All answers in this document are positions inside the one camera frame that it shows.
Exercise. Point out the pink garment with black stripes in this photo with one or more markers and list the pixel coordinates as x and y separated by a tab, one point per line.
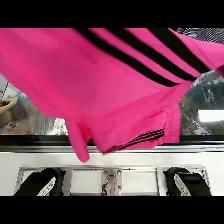
100	83

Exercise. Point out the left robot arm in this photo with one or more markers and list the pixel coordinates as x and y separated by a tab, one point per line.
38	182

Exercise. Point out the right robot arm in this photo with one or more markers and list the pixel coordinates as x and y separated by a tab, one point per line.
190	182

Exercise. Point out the black and white patterned garment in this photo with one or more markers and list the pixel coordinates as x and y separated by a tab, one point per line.
203	34

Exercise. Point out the silver frame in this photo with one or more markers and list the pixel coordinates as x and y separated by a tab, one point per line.
111	180

